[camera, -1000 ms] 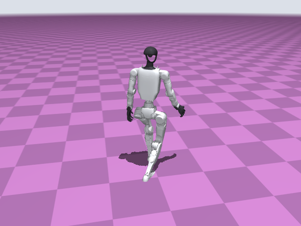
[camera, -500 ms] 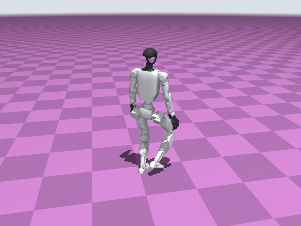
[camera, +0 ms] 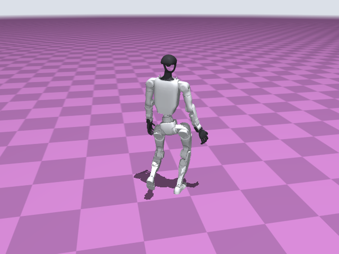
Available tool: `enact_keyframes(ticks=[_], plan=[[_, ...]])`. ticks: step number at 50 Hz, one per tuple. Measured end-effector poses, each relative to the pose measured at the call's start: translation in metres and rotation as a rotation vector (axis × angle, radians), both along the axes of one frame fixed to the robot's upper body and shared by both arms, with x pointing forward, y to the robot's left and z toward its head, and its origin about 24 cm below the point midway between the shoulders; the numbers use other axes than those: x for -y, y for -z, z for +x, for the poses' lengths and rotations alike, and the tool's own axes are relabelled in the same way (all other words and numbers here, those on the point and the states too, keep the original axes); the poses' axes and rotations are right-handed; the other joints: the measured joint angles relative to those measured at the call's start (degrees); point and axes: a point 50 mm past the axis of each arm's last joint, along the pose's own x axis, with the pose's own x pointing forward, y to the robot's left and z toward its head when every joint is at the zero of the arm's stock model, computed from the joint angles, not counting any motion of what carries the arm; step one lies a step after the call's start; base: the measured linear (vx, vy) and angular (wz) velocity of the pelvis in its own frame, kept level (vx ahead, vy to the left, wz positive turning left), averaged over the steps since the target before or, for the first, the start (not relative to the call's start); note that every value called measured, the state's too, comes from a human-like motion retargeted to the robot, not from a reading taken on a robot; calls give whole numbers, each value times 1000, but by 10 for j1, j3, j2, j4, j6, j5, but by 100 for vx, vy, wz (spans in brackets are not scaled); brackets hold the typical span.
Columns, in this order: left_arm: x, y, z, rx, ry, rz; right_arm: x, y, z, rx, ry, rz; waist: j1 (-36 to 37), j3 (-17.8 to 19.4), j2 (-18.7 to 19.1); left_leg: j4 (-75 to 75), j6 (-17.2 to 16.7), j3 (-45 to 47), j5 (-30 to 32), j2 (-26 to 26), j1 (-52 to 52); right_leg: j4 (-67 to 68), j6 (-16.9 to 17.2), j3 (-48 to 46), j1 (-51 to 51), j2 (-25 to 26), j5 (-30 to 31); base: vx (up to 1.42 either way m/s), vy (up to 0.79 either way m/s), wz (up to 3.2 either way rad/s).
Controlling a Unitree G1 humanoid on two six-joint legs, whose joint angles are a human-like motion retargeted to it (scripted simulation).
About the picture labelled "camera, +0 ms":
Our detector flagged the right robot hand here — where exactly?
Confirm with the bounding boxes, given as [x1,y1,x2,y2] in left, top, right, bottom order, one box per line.
[194,127,208,144]

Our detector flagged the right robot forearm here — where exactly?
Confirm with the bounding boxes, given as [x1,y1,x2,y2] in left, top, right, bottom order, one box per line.
[189,104,201,130]

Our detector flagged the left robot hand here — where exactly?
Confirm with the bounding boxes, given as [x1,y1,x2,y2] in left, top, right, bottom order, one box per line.
[146,119,155,135]

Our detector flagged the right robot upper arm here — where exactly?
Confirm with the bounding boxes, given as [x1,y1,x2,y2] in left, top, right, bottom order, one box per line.
[178,81,193,113]

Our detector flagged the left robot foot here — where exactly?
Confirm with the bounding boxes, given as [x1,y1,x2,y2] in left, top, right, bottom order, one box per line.
[146,176,155,190]

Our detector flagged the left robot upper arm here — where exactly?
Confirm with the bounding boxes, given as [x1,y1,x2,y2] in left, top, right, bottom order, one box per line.
[145,78,156,106]

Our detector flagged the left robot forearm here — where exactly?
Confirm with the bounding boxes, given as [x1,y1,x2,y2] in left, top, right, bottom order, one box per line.
[145,104,153,122]

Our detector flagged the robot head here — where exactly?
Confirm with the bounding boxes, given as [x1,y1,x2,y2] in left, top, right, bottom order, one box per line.
[160,55,177,81]

